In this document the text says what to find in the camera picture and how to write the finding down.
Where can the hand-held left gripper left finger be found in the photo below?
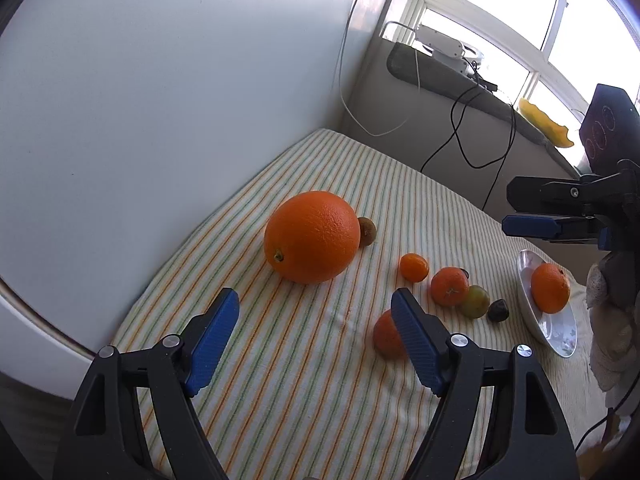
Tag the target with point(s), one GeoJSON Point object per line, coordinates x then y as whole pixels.
{"type": "Point", "coordinates": [215, 340]}

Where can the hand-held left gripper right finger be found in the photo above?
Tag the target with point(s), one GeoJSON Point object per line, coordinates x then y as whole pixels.
{"type": "Point", "coordinates": [415, 340]}

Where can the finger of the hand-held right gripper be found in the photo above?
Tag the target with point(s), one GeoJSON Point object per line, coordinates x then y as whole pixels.
{"type": "Point", "coordinates": [545, 194]}
{"type": "Point", "coordinates": [530, 226]}

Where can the tiny tangerine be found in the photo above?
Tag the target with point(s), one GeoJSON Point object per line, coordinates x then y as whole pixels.
{"type": "Point", "coordinates": [414, 267]}

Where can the white floral plate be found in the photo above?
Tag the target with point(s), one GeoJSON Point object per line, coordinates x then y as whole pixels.
{"type": "Point", "coordinates": [555, 334]}

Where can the brown kiwi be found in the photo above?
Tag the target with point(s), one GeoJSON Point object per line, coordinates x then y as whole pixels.
{"type": "Point", "coordinates": [368, 231]}

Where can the large orange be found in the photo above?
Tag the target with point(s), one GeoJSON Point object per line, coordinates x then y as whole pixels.
{"type": "Point", "coordinates": [312, 237]}

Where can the person's right hand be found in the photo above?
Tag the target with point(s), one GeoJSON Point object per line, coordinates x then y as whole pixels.
{"type": "Point", "coordinates": [612, 340]}

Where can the medium orange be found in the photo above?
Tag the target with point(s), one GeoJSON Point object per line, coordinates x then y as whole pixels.
{"type": "Point", "coordinates": [550, 288]}

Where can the yellow wavy bowl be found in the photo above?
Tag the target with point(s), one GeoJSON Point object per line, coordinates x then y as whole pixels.
{"type": "Point", "coordinates": [545, 122]}

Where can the dark purple plum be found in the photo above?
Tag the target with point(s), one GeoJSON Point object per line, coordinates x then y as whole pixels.
{"type": "Point", "coordinates": [498, 311]}

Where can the striped green orange cloth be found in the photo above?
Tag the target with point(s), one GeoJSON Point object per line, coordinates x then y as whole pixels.
{"type": "Point", "coordinates": [310, 385]}

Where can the dark green windowsill cover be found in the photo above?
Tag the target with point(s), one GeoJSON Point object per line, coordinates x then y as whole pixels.
{"type": "Point", "coordinates": [425, 67]}

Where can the white power adapter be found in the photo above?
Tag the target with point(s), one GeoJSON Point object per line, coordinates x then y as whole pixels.
{"type": "Point", "coordinates": [442, 45]}

